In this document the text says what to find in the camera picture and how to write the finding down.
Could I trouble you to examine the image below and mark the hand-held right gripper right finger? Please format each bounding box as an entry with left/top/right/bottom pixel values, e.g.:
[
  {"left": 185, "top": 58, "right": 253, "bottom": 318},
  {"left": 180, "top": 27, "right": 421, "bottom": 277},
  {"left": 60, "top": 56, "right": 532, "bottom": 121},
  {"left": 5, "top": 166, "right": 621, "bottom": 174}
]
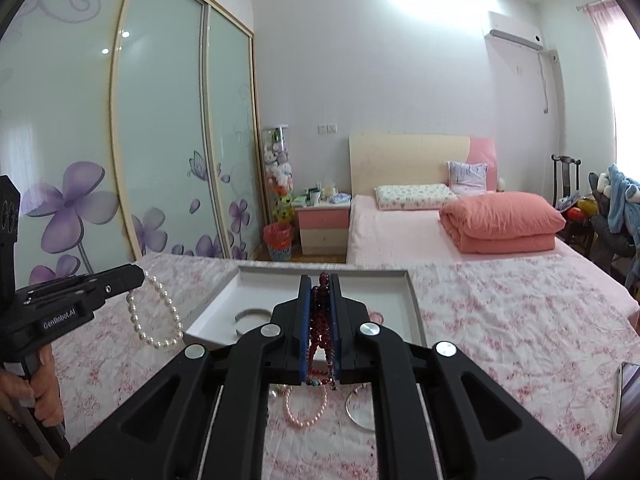
[{"left": 327, "top": 274, "right": 586, "bottom": 480}]

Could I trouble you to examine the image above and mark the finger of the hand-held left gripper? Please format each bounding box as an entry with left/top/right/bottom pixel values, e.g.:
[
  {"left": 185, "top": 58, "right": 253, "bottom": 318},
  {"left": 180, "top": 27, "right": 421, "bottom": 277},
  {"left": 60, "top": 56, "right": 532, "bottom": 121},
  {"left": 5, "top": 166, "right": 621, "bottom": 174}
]
[{"left": 60, "top": 263, "right": 147, "bottom": 312}]

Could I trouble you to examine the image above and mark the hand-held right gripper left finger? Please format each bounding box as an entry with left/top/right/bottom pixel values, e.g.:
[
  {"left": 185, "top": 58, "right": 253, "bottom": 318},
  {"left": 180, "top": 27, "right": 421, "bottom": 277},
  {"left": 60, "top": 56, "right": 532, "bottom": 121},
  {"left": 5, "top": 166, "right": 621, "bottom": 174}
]
[{"left": 55, "top": 274, "right": 313, "bottom": 480}]

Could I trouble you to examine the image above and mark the dark red bead necklace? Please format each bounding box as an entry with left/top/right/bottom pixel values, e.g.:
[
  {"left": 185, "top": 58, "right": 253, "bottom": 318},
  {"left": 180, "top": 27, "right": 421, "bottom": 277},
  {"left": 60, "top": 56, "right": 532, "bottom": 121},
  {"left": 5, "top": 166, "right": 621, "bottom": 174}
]
[{"left": 306, "top": 271, "right": 338, "bottom": 391}]

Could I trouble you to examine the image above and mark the grey shallow box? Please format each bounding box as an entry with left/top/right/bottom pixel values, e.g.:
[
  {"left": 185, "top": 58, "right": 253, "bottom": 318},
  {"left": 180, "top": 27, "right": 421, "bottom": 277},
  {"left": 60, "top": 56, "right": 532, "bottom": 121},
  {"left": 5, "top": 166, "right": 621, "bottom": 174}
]
[{"left": 184, "top": 265, "right": 423, "bottom": 351}]

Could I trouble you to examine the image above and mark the white pearl bracelet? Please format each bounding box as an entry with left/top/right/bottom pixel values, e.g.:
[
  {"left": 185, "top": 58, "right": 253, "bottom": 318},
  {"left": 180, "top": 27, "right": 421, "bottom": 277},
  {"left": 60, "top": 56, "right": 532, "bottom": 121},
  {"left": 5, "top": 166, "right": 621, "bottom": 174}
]
[{"left": 126, "top": 269, "right": 185, "bottom": 350}]

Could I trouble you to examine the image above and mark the pink pearl necklace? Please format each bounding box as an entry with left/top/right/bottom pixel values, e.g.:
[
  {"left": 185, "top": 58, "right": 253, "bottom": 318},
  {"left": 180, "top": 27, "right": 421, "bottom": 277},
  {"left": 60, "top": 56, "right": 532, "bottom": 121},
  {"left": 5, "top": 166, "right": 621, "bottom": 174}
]
[{"left": 284, "top": 387, "right": 328, "bottom": 430}]

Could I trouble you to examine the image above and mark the person's left hand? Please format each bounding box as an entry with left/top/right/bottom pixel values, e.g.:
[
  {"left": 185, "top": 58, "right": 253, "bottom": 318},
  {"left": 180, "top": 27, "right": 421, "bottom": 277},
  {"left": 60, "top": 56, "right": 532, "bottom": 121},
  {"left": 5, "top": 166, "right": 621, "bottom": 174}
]
[{"left": 0, "top": 347, "right": 62, "bottom": 428}]

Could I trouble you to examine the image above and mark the wide silver cuff bangle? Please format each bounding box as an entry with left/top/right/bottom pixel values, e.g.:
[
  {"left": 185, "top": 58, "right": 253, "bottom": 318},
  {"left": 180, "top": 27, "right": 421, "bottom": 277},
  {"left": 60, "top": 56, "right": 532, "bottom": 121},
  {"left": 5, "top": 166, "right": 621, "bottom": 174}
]
[{"left": 234, "top": 309, "right": 273, "bottom": 336}]

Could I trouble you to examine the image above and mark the bin with red bag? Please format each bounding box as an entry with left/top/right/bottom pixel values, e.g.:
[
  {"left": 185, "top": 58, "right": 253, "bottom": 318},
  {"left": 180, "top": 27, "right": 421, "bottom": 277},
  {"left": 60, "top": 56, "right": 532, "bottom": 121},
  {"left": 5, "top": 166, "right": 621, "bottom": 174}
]
[{"left": 263, "top": 222, "right": 294, "bottom": 262}]

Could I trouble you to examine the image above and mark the pink white nightstand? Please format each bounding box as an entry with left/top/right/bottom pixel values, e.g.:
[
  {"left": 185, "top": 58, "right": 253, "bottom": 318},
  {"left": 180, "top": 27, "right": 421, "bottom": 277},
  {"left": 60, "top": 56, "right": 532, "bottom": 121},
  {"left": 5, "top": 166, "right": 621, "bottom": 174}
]
[{"left": 292, "top": 195, "right": 353, "bottom": 256}]

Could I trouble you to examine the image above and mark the pink sheet bed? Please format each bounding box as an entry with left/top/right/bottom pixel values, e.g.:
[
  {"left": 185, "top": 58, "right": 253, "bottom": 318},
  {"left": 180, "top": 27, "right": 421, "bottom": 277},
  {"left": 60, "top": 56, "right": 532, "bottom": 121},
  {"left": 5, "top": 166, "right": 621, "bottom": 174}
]
[{"left": 346, "top": 194, "right": 640, "bottom": 311}]

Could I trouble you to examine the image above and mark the white floral pillow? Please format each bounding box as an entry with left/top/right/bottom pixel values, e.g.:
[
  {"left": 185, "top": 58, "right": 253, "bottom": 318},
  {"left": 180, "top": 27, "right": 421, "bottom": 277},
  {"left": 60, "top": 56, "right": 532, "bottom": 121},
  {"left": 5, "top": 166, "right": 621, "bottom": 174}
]
[{"left": 374, "top": 183, "right": 458, "bottom": 211}]

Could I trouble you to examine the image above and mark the clear tube of plush toys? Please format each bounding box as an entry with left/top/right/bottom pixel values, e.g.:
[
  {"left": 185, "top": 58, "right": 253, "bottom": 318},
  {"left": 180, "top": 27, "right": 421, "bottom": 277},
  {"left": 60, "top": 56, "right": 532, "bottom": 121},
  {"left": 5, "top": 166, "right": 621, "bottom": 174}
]
[{"left": 261, "top": 125, "right": 293, "bottom": 226}]

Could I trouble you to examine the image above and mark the floral sheet bed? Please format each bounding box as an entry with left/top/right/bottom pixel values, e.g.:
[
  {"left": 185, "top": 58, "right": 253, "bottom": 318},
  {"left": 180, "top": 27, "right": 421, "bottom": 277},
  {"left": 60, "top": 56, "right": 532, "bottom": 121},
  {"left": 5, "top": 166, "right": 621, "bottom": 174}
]
[{"left": 47, "top": 252, "right": 640, "bottom": 480}]

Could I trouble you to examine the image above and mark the floral sliding door wardrobe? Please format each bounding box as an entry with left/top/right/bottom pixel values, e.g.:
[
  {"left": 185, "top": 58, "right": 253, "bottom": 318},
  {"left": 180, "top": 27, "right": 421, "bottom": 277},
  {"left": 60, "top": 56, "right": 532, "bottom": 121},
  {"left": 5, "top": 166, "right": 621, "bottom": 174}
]
[{"left": 0, "top": 0, "right": 266, "bottom": 286}]

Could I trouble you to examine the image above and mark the beige pink headboard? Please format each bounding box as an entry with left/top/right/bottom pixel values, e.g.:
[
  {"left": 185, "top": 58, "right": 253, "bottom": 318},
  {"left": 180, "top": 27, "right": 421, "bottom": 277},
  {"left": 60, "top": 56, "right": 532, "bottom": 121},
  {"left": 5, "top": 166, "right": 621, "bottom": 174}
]
[{"left": 348, "top": 133, "right": 499, "bottom": 196}]

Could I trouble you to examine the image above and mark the folded salmon quilt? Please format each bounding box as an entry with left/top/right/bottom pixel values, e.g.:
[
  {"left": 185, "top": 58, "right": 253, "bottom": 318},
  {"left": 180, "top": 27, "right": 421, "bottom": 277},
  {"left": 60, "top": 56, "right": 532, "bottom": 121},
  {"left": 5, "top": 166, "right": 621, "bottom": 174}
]
[{"left": 439, "top": 191, "right": 567, "bottom": 255}]

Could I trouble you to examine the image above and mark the purple print pillow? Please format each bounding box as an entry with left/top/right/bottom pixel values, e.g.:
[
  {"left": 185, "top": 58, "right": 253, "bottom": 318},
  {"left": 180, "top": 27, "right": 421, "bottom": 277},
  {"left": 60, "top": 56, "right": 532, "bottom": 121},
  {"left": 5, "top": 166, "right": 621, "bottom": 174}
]
[{"left": 446, "top": 161, "right": 489, "bottom": 195}]

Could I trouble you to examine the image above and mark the dark wooden chair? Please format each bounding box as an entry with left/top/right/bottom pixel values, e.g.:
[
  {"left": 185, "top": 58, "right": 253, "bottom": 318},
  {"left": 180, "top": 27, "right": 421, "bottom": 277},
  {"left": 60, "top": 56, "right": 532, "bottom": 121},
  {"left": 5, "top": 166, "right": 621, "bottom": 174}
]
[{"left": 551, "top": 155, "right": 583, "bottom": 211}]

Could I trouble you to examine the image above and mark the white air conditioner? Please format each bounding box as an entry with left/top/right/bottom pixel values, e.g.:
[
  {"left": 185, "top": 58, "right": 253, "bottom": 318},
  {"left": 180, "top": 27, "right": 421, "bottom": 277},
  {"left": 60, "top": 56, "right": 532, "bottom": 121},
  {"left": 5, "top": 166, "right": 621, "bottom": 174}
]
[{"left": 482, "top": 11, "right": 545, "bottom": 52}]

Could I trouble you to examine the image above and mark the pink curtain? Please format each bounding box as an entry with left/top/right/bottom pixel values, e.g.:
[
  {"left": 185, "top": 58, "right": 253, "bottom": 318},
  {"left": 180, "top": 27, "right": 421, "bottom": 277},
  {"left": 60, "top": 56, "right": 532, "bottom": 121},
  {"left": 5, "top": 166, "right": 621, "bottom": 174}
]
[{"left": 587, "top": 2, "right": 626, "bottom": 61}]

